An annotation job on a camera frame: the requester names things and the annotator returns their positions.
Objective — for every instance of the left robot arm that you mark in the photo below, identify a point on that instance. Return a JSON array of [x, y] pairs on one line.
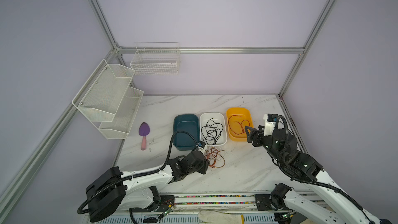
[[139, 190]]

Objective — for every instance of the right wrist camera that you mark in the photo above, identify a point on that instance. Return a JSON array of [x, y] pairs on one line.
[[270, 122]]

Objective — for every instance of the white mesh two-tier shelf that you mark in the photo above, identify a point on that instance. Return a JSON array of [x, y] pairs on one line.
[[109, 101]]

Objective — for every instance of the white wire basket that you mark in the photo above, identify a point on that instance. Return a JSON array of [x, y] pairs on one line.
[[156, 58]]

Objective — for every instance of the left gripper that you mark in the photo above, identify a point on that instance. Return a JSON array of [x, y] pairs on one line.
[[204, 166]]

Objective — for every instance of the purple pink spatula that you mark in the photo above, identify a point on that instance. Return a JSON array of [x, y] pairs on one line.
[[144, 130]]

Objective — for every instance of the teal plastic bin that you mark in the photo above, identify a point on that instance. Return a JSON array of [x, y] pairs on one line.
[[188, 126]]

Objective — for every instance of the white plastic bin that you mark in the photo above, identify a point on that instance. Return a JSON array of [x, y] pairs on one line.
[[213, 129]]

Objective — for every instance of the yellow plastic bin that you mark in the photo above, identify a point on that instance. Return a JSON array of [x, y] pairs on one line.
[[237, 119]]

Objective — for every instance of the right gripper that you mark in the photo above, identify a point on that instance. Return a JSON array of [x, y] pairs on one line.
[[256, 134]]

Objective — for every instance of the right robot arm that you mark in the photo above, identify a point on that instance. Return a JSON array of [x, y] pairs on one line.
[[281, 145]]

